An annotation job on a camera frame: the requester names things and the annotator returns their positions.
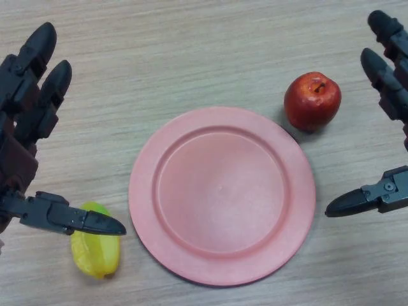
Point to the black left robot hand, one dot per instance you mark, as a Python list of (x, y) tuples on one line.
[(22, 86)]

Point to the yellow starfruit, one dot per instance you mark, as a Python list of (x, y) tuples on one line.
[(95, 252)]

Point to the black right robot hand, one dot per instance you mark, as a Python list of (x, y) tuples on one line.
[(393, 86)]

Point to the pink round plate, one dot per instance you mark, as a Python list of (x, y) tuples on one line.
[(222, 196)]

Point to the red apple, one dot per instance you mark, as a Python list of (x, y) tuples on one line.
[(312, 101)]

